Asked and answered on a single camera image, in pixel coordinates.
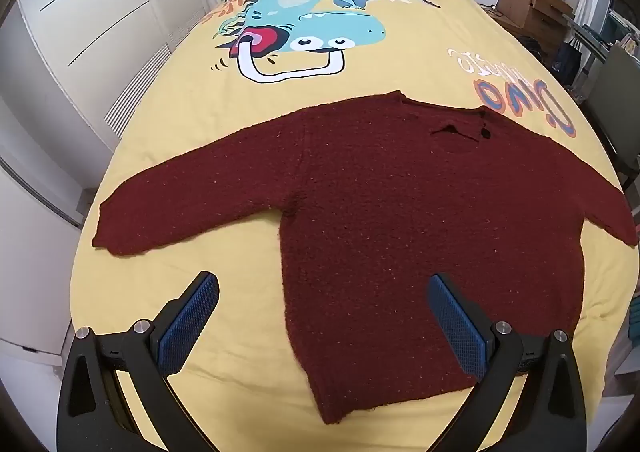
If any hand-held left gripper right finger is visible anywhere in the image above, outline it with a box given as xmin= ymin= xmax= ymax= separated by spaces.
xmin=426 ymin=273 xmax=587 ymax=452

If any wooden drawer cabinet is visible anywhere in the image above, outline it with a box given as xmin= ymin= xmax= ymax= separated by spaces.
xmin=497 ymin=0 xmax=576 ymax=45

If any dark red knit sweater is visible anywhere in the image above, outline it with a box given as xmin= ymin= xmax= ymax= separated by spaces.
xmin=91 ymin=90 xmax=640 ymax=425

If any dark bag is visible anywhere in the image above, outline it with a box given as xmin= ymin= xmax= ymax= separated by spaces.
xmin=550 ymin=39 xmax=586 ymax=82

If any glass desk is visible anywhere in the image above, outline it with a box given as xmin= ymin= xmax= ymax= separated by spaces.
xmin=565 ymin=14 xmax=632 ymax=52

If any dark chair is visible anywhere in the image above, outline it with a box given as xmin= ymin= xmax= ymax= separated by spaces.
xmin=582 ymin=44 xmax=640 ymax=190

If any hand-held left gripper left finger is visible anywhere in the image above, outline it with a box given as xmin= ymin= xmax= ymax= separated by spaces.
xmin=56 ymin=271 xmax=221 ymax=452

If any yellow printed dinosaur blanket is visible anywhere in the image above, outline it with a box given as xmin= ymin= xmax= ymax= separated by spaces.
xmin=70 ymin=0 xmax=627 ymax=452

